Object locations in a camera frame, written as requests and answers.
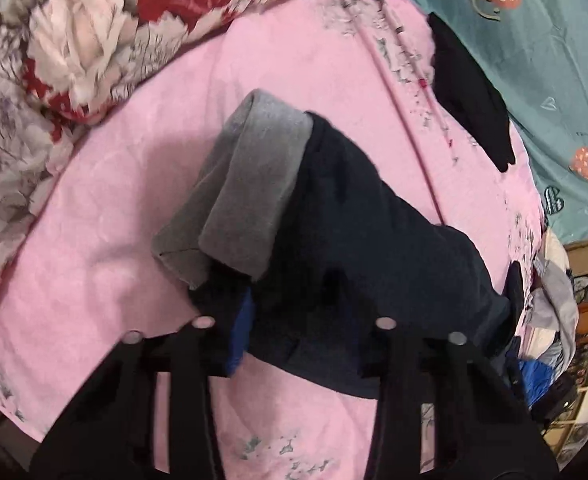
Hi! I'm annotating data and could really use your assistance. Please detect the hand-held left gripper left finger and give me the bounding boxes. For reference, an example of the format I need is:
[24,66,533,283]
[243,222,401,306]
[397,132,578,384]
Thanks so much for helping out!
[30,287,255,480]

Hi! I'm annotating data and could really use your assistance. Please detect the red rose floral quilt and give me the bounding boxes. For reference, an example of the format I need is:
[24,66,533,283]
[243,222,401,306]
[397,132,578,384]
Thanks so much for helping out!
[0,0,360,321]

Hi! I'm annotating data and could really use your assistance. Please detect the dark navy pants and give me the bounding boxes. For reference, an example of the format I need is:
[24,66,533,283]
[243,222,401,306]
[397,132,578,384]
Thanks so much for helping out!
[190,112,512,400]

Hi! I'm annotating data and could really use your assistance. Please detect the grey pants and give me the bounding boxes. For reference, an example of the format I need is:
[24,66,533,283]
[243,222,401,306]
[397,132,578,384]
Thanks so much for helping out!
[152,88,314,290]

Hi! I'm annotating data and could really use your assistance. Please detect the teal heart print blanket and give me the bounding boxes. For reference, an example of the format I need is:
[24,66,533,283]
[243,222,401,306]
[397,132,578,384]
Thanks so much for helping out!
[406,0,588,246]

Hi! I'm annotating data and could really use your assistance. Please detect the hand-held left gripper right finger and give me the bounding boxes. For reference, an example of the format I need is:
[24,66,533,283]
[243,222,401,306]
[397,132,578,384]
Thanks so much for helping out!
[350,316,560,480]

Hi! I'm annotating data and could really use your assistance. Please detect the black garment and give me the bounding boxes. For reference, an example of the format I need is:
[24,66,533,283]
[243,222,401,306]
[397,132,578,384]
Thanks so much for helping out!
[426,12,516,174]

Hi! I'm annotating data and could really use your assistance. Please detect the pile of mixed clothes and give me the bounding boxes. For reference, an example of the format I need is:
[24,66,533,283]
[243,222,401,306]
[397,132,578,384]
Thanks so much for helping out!
[489,227,582,423]

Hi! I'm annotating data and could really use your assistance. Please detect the pink floral bed sheet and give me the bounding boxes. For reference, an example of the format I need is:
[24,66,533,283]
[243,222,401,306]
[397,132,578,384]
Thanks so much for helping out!
[0,0,546,480]

